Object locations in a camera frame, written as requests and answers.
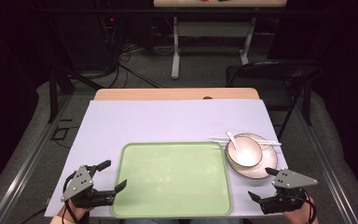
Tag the black metal stand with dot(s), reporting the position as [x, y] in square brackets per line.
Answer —
[59, 84]

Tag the wooden table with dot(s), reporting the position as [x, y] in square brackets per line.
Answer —
[167, 93]

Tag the scalloped ceramic plate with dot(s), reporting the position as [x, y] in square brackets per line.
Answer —
[268, 163]

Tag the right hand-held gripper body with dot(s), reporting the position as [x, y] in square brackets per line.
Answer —
[292, 180]

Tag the person's left hand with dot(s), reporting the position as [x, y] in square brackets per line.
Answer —
[76, 213]

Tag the white chopstick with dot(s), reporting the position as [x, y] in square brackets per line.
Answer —
[220, 141]
[217, 138]

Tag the white ceramic bowl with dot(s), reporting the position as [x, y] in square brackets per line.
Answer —
[248, 155]

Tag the lavender table sheet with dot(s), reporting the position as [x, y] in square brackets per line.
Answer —
[167, 121]

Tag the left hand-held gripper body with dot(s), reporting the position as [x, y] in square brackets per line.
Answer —
[82, 186]

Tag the white ceramic spoon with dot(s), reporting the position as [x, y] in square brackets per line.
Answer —
[230, 135]

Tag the metal floor rail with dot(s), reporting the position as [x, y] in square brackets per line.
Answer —
[28, 165]
[326, 161]

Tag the white-framed desk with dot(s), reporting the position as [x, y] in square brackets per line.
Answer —
[211, 29]

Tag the black folding chair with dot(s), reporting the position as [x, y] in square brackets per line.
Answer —
[276, 70]

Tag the green plastic tray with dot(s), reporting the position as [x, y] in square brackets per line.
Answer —
[174, 180]

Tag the person's right hand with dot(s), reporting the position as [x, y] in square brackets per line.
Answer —
[301, 216]

